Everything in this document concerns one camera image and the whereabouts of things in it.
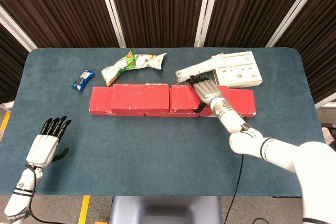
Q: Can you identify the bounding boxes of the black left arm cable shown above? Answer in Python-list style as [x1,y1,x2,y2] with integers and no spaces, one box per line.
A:
[25,164,53,224]

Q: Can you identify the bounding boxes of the yellow floor tape strip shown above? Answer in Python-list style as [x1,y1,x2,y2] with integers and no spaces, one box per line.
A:
[78,195,91,224]
[0,110,12,132]

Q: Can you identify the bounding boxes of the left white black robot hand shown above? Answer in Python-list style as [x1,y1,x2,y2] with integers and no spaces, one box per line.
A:
[26,115,72,168]

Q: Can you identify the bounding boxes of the white green snack bag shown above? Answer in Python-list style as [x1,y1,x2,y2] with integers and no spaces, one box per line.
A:
[100,48,168,88]

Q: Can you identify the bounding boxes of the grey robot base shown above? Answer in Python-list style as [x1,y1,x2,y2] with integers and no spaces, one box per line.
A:
[109,195,223,224]

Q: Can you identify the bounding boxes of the red brick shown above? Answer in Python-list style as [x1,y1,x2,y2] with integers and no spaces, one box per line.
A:
[198,89,257,119]
[169,84,229,113]
[88,87,146,116]
[144,111,200,118]
[110,83,170,113]

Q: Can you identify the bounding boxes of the white wrapped straw bundle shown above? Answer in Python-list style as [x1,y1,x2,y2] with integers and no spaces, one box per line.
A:
[175,54,224,84]

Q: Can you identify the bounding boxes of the white rounded floor object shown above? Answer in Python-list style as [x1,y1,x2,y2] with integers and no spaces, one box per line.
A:
[322,126,336,151]

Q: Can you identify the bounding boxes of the flat white cardboard box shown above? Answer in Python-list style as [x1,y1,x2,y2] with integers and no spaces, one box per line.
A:
[212,50,263,89]

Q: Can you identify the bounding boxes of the brown pleated screen panel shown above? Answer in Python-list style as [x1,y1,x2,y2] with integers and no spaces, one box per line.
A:
[272,0,336,104]
[106,0,209,49]
[0,22,30,104]
[203,0,316,48]
[0,0,120,49]

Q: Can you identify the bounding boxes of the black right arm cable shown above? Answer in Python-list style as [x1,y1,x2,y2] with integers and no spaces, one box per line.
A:
[224,153,245,224]

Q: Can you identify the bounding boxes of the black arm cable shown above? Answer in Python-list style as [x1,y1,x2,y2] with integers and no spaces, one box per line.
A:
[25,164,53,224]
[224,153,245,224]

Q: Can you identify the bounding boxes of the blue cookie snack packet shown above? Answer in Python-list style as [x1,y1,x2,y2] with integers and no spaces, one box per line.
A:
[71,69,96,92]

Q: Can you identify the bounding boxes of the white screen frame post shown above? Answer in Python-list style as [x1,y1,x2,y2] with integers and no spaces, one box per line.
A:
[0,100,15,111]
[96,0,127,48]
[194,0,221,48]
[314,91,336,109]
[265,0,329,48]
[0,4,38,51]

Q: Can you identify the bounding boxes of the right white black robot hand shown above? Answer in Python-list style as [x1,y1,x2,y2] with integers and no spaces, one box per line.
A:
[188,75,224,113]

